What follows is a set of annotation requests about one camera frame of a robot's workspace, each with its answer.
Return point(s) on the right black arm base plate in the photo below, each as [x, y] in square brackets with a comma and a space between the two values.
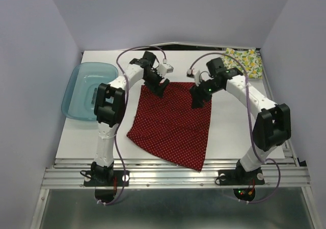
[231, 177]

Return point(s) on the red polka dot skirt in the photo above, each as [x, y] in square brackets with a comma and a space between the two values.
[169, 128]

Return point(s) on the teal plastic bin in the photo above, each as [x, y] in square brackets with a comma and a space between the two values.
[80, 95]

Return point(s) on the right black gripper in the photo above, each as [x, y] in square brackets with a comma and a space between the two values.
[197, 95]

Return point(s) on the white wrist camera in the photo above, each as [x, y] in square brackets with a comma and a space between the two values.
[164, 68]
[196, 75]

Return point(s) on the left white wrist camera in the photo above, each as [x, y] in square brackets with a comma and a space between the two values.
[164, 68]

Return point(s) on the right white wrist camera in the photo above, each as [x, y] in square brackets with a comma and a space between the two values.
[196, 75]

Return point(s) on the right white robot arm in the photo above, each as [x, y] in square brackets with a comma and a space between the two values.
[269, 122]

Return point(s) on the lemon print folded skirt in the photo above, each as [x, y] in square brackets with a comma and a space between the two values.
[250, 59]

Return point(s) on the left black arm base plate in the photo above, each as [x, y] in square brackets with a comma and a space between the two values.
[119, 178]

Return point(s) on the aluminium rail frame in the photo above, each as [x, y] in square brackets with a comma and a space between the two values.
[228, 141]

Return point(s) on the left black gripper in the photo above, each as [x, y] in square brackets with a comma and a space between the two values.
[155, 88]

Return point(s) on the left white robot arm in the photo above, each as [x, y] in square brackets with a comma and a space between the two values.
[110, 107]

